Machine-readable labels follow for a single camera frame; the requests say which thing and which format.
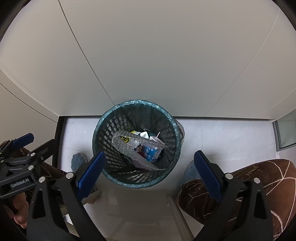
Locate person's left hand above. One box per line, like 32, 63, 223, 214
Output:
3, 192, 29, 229

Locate clear bubble wrap sheet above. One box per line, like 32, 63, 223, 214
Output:
112, 130, 167, 172

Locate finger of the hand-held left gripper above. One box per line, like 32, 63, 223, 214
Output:
28, 138, 57, 163
0, 133, 35, 158

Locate blue and white milk carton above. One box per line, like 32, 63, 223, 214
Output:
139, 136, 166, 163

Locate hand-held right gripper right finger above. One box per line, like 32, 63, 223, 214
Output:
194, 150, 273, 241

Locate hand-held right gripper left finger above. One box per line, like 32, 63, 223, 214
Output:
26, 151, 106, 241

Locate yellow snack packet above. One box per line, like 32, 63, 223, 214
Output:
118, 131, 139, 147

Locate mesh bin with green liner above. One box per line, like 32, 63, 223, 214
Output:
92, 100, 185, 189

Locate blue slipper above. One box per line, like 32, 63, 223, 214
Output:
184, 160, 202, 184
71, 152, 102, 204

